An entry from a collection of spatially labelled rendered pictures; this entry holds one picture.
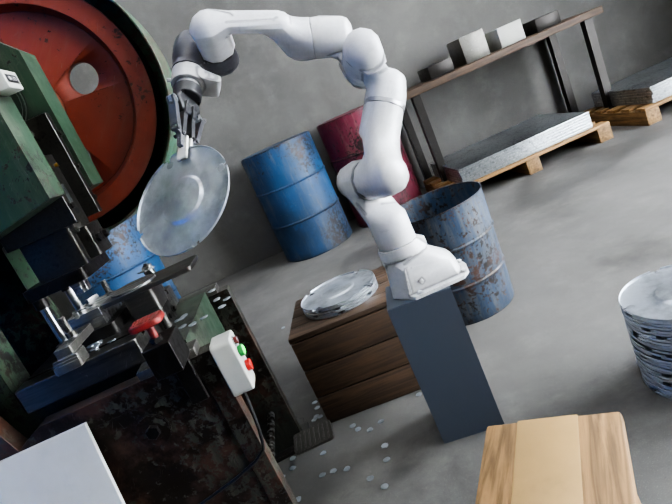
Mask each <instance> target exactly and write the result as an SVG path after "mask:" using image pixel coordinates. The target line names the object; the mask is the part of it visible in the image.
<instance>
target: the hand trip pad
mask: <svg viewBox="0 0 672 504"><path fill-rule="evenodd" d="M164 316H165V314H164V312H163V311H162V310H158V311H156V312H153V313H151V314H149V315H147V316H145V317H142V318H140V319H138V320H136V321H134V322H133V323H132V325H131V326H130V327H129V329H128V331H129V333H130V335H135V334H138V333H140V332H142V331H145V330H147V332H148V334H149V336H150V337H151V339H155V338H157V337H158V336H159V335H158V333H157V331H156V330H155V328H154V326H156V325H157V324H159V323H160V322H161V321H162V320H163V318H164Z"/></svg>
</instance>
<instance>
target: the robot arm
mask: <svg viewBox="0 0 672 504"><path fill-rule="evenodd" d="M309 19H310V20H309ZM256 33H260V34H264V35H266V36H267V37H269V38H270V39H272V40H273V41H274V42H275V43H276V44H277V45H278V46H279V47H280V48H281V49H282V51H283V52H284V53H285V54H286V55H287V56H288V57H290V58H292V59H294V60H296V61H309V60H314V59H324V58H334V59H336V60H339V64H338V65H339V67H340V69H341V71H342V73H343V74H344V76H345V78H346V79H347V81H348V82H349V83H350V84H351V85H352V86H353V87H355V88H359V89H366V93H365V100H364V106H363V112H362V118H361V123H360V129H359V134H360V137H361V138H362V140H363V148H364V155H363V159H360V160H356V161H352V162H350V163H349V164H347V165H346V166H344V167H343V168H342V169H340V171H339V173H338V175H337V181H336V184H337V187H338V190H339V191H340V193H341V194H342V195H344V196H345V197H346V198H348V199H349V200H350V202H351V203H352V205H353V206H354V207H355V209H356V210H357V211H358V213H359V214H360V215H361V217H362V218H363V219H364V221H365V222H366V223H367V225H368V227H369V230H370V232H371V234H372V236H373V238H374V240H375V243H376V245H377V247H378V254H379V257H380V259H381V262H382V264H383V266H384V267H385V269H386V273H387V276H388V280H389V283H390V287H391V291H392V296H393V299H400V300H408V299H409V300H418V299H420V298H423V297H425V296H427V295H429V294H432V293H434V292H436V291H438V290H441V289H443V288H445V287H447V286H449V285H452V284H454V283H456V282H458V281H461V280H463V279H465V278H466V276H467V275H468V273H469V270H468V268H467V265H466V263H464V262H462V261H461V259H457V260H456V258H455V257H454V256H453V255H452V254H451V253H450V252H449V251H448V250H446V249H444V248H440V247H436V246H431V245H427V242H426V239H425V237H424V235H419V234H415V232H414V230H413V227H412V225H411V223H410V220H409V218H408V215H407V213H406V211H405V209H404V208H403V207H401V206H400V205H399V204H398V203H397V202H396V201H395V200H394V198H393V197H392V195H395V194H397V193H399V192H400V191H402V190H403V189H404V188H405V187H406V185H407V182H408V180H409V172H408V169H407V166H406V164H405V163H404V161H403V160H402V156H401V152H400V134H401V127H402V121H403V114H404V112H405V105H406V79H405V76H404V75H403V74H402V73H401V72H399V71H398V70H396V69H393V68H389V67H388V66H387V65H386V64H385V63H386V58H385V54H384V50H383V48H382V45H381V42H380V39H379V37H378V36H377V35H376V34H375V33H374V32H373V31H372V30H371V29H366V28H358V29H355V30H352V26H351V23H350V22H349V21H348V19H347V18H346V17H343V16H320V15H319V16H314V17H294V16H290V15H287V14H286V13H285V12H282V11H279V10H230V11H227V10H216V9H205V10H201V11H199V12H198V13H197V14H195V15H194V16H193V17H192V20H191V22H190V25H189V30H184V31H182V32H180V33H179V35H178V36H177V37H176V38H175V42H174V45H173V53H172V63H173V65H172V68H171V78H167V82H169V83H171V87H172V89H173V93H172V94H170V95H168V96H167V97H166V101H167V104H168V110H169V118H170V127H171V131H172V132H175V133H176V134H175V135H173V136H174V138H175V139H177V147H178V152H177V161H178V162H180V161H183V160H185V159H187V158H188V147H190V146H194V145H195V144H197V143H200V139H201V135H202V131H203V127H204V124H205V123H206V119H205V118H203V119H202V118H201V116H200V110H199V105H200V103H201V101H202V96H209V97H218V96H219V93H220V90H221V77H222V76H225V75H229V74H231V73H233V72H234V71H235V69H236V68H237V67H238V64H239V56H238V54H237V51H236V49H235V43H234V40H233V37H232V34H256ZM195 120H196V121H195ZM175 124H176V126H175Z"/></svg>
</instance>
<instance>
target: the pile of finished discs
mask: <svg viewBox="0 0 672 504"><path fill-rule="evenodd" d="M355 273H356V272H354V271H352V272H348V273H345V274H342V275H339V276H337V277H334V278H332V279H330V280H328V281H326V282H324V283H322V284H321V285H319V286H317V287H316V288H314V289H313V290H312V291H310V292H311V293H310V295H311V296H310V295H308V296H307V295H306V296H305V297H304V298H303V300H302V302H301V307H302V309H303V312H304V314H305V315H306V317H307V318H309V319H313V320H320V319H326V318H330V317H334V316H337V315H340V314H341V313H339V312H341V311H344V310H345V311H344V312H343V313H345V312H347V311H349V310H351V309H353V308H355V307H357V306H359V305H360V304H362V303H363V302H365V301H366V300H367V299H369V298H370V297H371V296H372V295H373V294H374V293H375V292H376V290H377V288H378V282H377V280H376V277H375V275H374V273H373V272H372V271H370V270H359V272H357V274H355Z"/></svg>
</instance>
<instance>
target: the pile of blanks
mask: <svg viewBox="0 0 672 504"><path fill-rule="evenodd" d="M620 307H621V306H620ZM624 310H627V309H622V307H621V312H622V314H623V317H624V320H625V324H626V328H627V331H628V333H629V336H630V342H631V345H632V347H633V348H634V350H633V351H634V354H635V356H636V361H637V363H638V366H639V368H640V371H641V375H642V378H643V381H644V382H645V384H646V385H647V386H648V387H649V388H650V389H651V390H653V391H654V390H657V391H655V392H656V393H657V394H659V395H661V396H663V397H666V398H669V399H672V322H658V321H650V320H644V319H640V318H637V317H634V316H632V315H630V314H628V313H627V312H625V311H624Z"/></svg>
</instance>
